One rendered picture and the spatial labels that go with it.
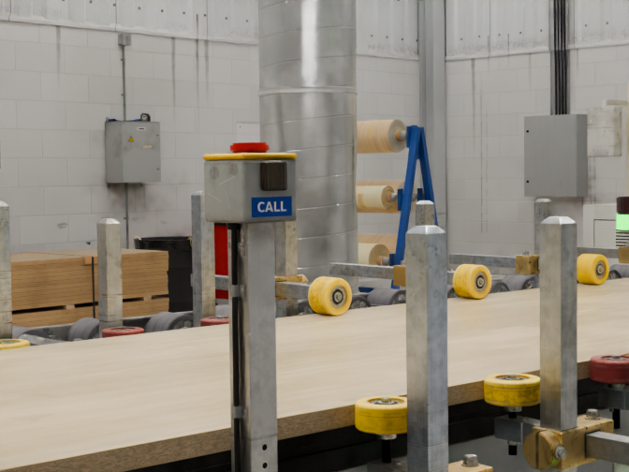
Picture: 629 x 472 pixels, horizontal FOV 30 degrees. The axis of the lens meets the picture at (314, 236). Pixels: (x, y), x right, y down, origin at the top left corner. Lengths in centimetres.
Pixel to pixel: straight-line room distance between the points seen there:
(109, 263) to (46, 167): 716
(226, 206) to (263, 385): 19
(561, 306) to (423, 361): 25
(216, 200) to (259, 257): 7
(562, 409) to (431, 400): 25
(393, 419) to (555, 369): 23
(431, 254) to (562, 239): 25
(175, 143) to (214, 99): 61
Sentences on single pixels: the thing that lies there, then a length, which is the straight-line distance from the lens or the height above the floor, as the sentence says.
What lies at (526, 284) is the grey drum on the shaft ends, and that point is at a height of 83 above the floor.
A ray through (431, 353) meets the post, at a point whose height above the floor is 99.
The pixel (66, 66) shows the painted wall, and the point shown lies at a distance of 968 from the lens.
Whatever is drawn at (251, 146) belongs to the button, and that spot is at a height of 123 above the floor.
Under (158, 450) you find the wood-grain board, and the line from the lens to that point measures 136.
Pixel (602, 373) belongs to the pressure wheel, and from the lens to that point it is 187.
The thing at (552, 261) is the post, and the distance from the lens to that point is 156.
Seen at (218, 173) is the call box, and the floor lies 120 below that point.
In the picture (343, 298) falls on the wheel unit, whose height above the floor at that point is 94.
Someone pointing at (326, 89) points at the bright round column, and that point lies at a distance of 558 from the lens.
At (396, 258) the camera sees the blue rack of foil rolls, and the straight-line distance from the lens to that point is 857.
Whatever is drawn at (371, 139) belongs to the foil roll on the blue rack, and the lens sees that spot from 888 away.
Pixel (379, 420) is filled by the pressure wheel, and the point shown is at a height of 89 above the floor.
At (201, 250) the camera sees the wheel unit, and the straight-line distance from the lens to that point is 249.
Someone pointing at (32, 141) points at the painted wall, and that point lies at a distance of 946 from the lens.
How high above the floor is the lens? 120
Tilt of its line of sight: 3 degrees down
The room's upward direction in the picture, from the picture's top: 1 degrees counter-clockwise
